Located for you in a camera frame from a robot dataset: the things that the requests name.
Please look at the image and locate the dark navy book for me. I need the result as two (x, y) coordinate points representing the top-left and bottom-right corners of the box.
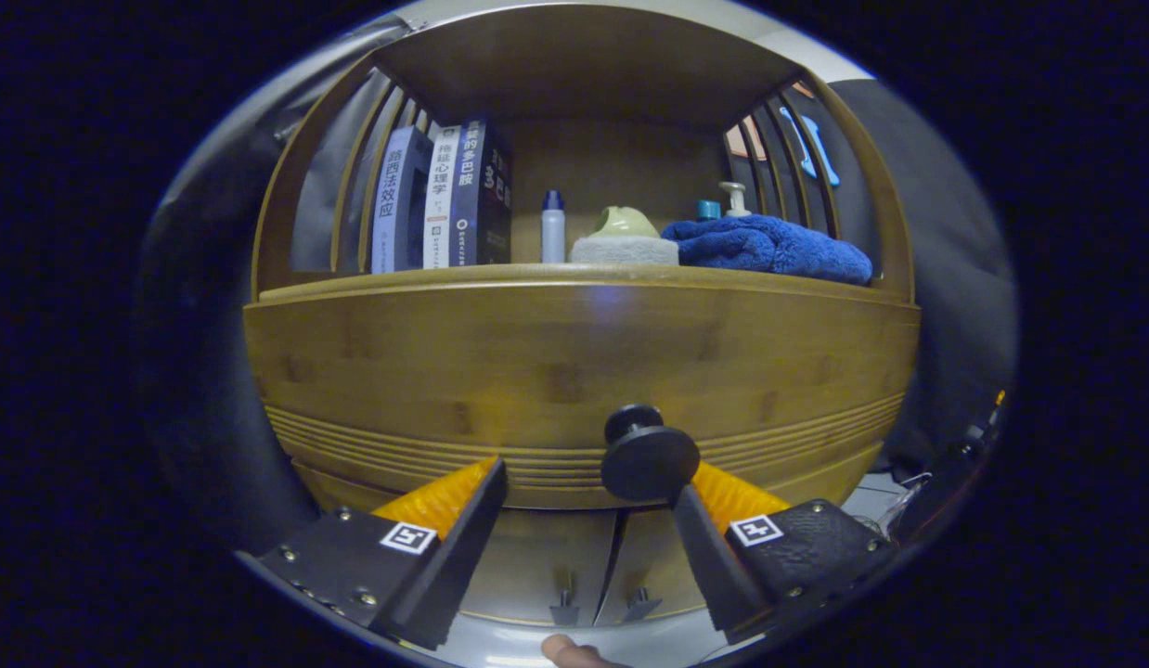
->
(447, 118), (514, 268)

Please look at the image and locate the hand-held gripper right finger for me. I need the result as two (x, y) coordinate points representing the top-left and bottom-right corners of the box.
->
(672, 461), (902, 648)

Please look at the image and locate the white spine book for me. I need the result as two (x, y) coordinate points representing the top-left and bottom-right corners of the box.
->
(422, 125), (464, 270)

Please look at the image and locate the pale blue grey book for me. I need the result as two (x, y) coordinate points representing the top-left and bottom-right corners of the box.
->
(370, 126), (434, 275)

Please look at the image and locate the white bottle with blue cap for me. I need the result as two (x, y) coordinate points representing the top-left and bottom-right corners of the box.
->
(541, 190), (567, 264)

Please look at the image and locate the wooden countertop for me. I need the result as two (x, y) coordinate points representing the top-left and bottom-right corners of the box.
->
(259, 263), (914, 302)

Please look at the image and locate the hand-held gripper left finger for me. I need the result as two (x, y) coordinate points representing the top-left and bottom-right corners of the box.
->
(233, 455), (510, 652)

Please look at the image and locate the folded blue towel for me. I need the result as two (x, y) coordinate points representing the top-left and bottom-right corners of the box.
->
(661, 214), (874, 287)

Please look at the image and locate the wooden cabinet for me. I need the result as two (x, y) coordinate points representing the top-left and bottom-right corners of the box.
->
(243, 5), (921, 627)

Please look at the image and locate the pale grey round disc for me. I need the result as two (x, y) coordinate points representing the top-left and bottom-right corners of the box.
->
(570, 236), (680, 267)

